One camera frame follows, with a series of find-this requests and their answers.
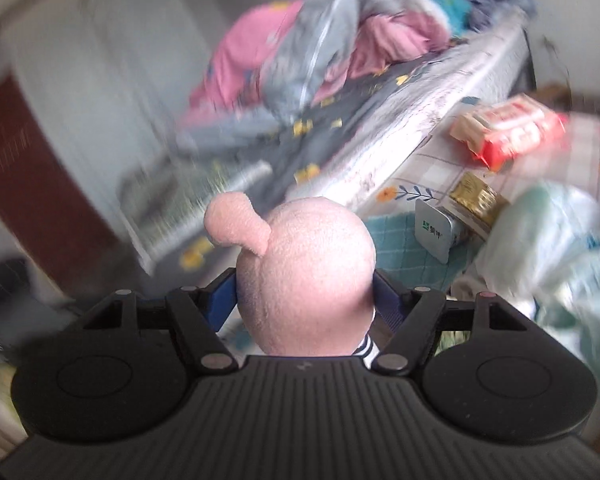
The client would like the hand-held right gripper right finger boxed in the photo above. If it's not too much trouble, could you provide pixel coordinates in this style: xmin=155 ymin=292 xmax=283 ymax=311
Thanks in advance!
xmin=372 ymin=270 xmax=528 ymax=375

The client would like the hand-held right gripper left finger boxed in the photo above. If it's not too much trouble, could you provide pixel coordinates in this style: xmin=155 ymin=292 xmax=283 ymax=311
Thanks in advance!
xmin=82 ymin=267 xmax=238 ymax=375

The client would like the teal checkered towel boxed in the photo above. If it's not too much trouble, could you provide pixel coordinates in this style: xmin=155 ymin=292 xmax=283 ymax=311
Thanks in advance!
xmin=367 ymin=212 xmax=481 ymax=293

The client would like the pink plush doll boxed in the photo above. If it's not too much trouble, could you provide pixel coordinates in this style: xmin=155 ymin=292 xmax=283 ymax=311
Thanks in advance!
xmin=203 ymin=192 xmax=381 ymax=368

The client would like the white plastic bag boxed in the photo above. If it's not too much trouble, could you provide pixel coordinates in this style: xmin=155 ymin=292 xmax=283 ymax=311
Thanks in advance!
xmin=450 ymin=180 xmax=600 ymax=361

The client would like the small white grey box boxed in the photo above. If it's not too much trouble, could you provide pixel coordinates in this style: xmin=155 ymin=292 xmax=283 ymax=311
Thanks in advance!
xmin=414 ymin=199 xmax=473 ymax=265

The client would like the gold foil packet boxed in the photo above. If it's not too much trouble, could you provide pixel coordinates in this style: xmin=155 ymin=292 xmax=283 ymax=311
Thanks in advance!
xmin=449 ymin=171 xmax=510 ymax=236

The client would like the checkered floral mat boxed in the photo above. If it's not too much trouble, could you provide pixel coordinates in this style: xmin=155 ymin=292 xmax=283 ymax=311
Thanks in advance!
xmin=360 ymin=110 xmax=600 ymax=221

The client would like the grey yellow-patterned bedsheet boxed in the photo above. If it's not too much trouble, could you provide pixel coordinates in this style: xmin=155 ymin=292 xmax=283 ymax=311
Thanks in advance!
xmin=120 ymin=50 xmax=461 ymax=276

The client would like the white pink-lined mattress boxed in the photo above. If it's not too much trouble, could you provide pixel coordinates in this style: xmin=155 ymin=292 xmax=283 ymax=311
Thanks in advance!
xmin=325 ymin=25 xmax=531 ymax=211

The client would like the red wet wipes pack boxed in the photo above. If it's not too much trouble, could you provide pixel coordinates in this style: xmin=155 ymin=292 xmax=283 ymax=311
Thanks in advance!
xmin=449 ymin=94 xmax=568 ymax=173

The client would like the dark red door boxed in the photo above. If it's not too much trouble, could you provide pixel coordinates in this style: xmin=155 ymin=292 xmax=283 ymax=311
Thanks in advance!
xmin=0 ymin=75 xmax=126 ymax=273

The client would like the pink and grey quilt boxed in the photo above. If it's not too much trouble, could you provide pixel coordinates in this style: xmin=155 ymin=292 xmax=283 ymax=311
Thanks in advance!
xmin=175 ymin=0 xmax=481 ymax=151

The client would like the blue grey garment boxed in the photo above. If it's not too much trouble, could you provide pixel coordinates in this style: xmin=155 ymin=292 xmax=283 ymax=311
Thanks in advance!
xmin=467 ymin=0 xmax=537 ymax=30

